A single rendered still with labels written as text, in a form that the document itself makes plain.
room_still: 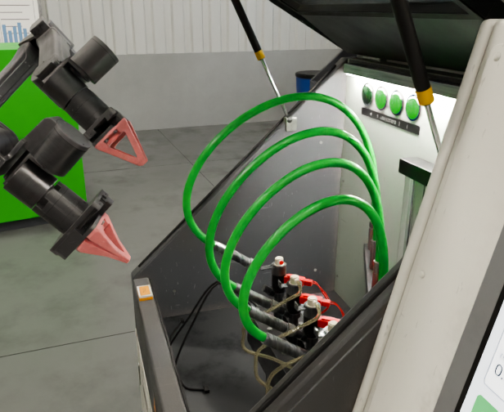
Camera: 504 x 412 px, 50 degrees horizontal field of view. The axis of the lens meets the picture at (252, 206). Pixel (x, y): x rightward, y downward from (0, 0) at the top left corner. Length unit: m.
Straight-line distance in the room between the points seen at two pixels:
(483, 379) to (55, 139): 0.59
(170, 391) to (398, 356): 0.43
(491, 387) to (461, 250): 0.14
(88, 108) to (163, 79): 6.61
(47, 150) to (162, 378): 0.45
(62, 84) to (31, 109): 3.24
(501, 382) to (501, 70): 0.31
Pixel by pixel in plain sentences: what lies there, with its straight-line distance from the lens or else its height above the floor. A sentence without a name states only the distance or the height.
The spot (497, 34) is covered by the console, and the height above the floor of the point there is 1.53.
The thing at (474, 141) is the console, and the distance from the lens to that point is 0.64.
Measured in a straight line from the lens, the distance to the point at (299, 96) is 0.96.
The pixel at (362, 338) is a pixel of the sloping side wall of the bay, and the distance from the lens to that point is 0.74.
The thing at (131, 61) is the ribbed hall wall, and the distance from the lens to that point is 7.45.
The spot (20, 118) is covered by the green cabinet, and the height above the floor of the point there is 0.83.
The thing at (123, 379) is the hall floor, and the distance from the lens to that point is 2.60.
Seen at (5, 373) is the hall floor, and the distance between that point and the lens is 2.81.
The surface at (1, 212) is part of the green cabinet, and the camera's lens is 4.34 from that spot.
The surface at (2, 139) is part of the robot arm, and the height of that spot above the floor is 1.39.
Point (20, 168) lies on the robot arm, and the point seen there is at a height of 1.35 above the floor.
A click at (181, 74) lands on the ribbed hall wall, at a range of 7.59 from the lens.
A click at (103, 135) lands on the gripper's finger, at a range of 0.92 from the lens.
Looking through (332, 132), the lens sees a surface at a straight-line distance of 0.91.
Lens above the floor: 1.56
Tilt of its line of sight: 20 degrees down
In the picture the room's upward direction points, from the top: straight up
